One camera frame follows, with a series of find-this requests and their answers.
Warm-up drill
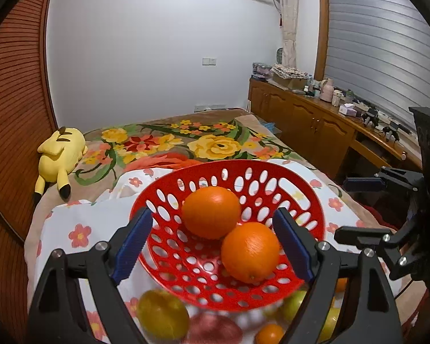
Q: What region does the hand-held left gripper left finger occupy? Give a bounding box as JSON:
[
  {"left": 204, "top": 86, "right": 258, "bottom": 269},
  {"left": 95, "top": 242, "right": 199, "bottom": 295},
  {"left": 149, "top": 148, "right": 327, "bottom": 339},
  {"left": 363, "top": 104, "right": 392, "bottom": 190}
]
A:
[{"left": 28, "top": 207, "right": 155, "bottom": 344}]

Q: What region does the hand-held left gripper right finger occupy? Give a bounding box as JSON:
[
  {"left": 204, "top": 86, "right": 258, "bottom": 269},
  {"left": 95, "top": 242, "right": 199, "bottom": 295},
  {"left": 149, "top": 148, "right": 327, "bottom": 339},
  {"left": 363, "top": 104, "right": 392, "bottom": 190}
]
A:
[{"left": 272, "top": 207, "right": 404, "bottom": 344}]

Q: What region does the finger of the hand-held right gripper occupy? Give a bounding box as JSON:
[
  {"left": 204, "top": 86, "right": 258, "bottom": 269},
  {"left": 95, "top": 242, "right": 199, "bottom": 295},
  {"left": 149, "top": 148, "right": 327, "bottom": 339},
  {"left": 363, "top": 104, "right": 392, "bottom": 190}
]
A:
[
  {"left": 344, "top": 167, "right": 425, "bottom": 192},
  {"left": 334, "top": 218, "right": 422, "bottom": 281}
]

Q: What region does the large orange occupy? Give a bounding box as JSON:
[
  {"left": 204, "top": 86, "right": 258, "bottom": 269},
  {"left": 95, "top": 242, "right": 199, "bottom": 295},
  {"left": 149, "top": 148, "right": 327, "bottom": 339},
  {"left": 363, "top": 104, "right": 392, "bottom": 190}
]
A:
[
  {"left": 181, "top": 185, "right": 242, "bottom": 239},
  {"left": 221, "top": 222, "right": 281, "bottom": 284}
]

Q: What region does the green apple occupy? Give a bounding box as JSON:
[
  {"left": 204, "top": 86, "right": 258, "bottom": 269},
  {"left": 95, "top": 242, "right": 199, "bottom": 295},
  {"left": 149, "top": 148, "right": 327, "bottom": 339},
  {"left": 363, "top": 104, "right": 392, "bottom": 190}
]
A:
[{"left": 279, "top": 290, "right": 308, "bottom": 321}]

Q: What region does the yellow lemon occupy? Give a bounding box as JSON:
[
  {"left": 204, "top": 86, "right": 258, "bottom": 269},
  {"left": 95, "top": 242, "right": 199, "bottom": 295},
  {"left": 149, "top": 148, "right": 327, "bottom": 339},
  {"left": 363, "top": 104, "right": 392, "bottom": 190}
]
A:
[{"left": 137, "top": 290, "right": 190, "bottom": 341}]

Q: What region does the red perforated plastic basket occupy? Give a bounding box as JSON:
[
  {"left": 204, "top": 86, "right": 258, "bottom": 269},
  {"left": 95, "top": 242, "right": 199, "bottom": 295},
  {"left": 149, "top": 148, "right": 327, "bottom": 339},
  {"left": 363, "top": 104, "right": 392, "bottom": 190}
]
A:
[{"left": 130, "top": 160, "right": 325, "bottom": 310}]

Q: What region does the red apple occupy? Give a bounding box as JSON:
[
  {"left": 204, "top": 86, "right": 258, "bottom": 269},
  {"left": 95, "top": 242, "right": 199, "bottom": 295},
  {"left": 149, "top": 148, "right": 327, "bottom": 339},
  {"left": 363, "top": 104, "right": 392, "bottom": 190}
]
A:
[{"left": 186, "top": 312, "right": 242, "bottom": 344}]

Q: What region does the black device on cabinet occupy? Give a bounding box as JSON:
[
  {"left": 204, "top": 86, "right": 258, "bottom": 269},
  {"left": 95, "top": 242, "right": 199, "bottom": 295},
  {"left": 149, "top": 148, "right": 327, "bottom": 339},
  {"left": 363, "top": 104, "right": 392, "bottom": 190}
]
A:
[
  {"left": 382, "top": 122, "right": 411, "bottom": 142},
  {"left": 362, "top": 107, "right": 380, "bottom": 128}
]

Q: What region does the white flower-print sheet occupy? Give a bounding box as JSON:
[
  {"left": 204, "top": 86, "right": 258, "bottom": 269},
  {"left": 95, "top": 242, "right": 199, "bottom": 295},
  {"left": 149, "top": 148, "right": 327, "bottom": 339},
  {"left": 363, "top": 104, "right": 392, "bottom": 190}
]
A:
[{"left": 32, "top": 159, "right": 380, "bottom": 344}]

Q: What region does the wooden cabinet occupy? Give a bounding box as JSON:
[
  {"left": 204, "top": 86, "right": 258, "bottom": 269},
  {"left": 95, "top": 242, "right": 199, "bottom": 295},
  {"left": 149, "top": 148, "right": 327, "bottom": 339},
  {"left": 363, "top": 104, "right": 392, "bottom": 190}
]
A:
[{"left": 248, "top": 77, "right": 425, "bottom": 187}]

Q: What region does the pink kettle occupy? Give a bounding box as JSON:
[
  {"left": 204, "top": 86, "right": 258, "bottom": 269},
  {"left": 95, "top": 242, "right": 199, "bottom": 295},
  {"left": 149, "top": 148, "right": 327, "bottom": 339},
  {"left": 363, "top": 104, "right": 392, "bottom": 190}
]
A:
[{"left": 322, "top": 78, "right": 335, "bottom": 103}]

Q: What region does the cluster of small bottles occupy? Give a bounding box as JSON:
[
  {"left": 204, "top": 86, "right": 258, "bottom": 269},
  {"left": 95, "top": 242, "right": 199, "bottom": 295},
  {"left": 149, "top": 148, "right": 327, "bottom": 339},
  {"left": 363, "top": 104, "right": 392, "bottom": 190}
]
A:
[{"left": 303, "top": 79, "right": 321, "bottom": 97}]

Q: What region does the yellow plush toy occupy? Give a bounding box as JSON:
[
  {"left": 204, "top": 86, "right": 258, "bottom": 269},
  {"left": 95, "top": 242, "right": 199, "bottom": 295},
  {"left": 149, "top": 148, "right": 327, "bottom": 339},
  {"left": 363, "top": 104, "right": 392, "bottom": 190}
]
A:
[{"left": 34, "top": 126, "right": 88, "bottom": 205}]

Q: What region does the grey window shutter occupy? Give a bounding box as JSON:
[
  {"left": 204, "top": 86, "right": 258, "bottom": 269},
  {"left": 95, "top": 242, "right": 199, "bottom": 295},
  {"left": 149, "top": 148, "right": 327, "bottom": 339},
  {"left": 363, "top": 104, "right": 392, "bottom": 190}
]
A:
[{"left": 324, "top": 0, "right": 430, "bottom": 119}]

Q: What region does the brown floral blanket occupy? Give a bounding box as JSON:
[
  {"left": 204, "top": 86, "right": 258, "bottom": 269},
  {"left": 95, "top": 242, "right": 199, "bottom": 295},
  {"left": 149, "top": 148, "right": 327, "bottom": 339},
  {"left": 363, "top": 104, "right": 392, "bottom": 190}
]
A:
[{"left": 24, "top": 108, "right": 348, "bottom": 294}]

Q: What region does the cardboard box with patterned cloth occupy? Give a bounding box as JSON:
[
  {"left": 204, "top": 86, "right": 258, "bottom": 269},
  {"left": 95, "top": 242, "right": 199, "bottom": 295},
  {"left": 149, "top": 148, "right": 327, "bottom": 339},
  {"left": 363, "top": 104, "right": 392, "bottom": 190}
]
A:
[{"left": 270, "top": 64, "right": 309, "bottom": 90}]

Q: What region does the stack of storage boxes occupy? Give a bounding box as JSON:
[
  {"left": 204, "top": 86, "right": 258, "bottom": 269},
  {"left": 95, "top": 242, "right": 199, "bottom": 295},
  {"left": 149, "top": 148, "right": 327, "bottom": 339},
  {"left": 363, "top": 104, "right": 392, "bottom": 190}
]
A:
[{"left": 252, "top": 62, "right": 273, "bottom": 81}]

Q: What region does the cream lace curtain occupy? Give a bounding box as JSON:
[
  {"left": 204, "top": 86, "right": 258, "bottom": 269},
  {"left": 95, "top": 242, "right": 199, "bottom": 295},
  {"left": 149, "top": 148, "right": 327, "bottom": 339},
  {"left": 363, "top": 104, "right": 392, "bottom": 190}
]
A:
[{"left": 277, "top": 0, "right": 300, "bottom": 69}]

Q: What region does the slatted wooden wardrobe door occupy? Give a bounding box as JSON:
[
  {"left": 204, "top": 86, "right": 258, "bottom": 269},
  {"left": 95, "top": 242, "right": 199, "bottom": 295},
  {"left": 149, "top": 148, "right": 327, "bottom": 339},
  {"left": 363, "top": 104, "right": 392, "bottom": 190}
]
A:
[{"left": 0, "top": 0, "right": 58, "bottom": 244}]

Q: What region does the wooden window frame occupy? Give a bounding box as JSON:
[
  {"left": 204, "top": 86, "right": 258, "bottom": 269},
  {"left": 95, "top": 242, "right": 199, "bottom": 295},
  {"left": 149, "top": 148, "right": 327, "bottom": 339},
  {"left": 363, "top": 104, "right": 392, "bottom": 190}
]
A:
[{"left": 317, "top": 0, "right": 331, "bottom": 81}]

